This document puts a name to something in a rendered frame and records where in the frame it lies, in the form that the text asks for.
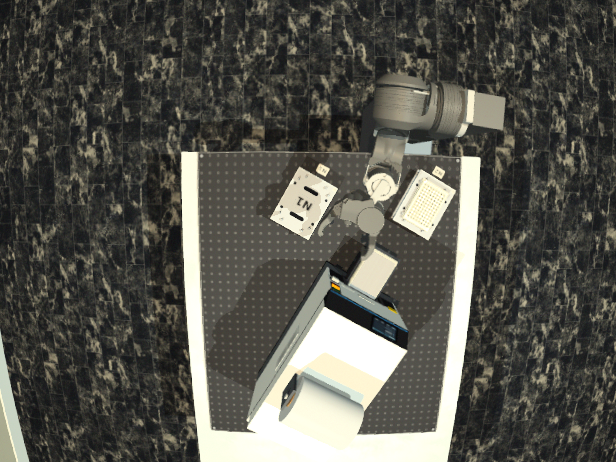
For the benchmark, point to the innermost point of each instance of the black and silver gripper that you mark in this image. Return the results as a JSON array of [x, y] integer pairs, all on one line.
[[367, 214]]

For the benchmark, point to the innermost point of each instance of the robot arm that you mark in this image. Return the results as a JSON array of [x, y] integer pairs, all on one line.
[[400, 107]]

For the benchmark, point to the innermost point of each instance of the small white label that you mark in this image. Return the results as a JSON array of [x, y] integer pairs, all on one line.
[[438, 172], [322, 169]]

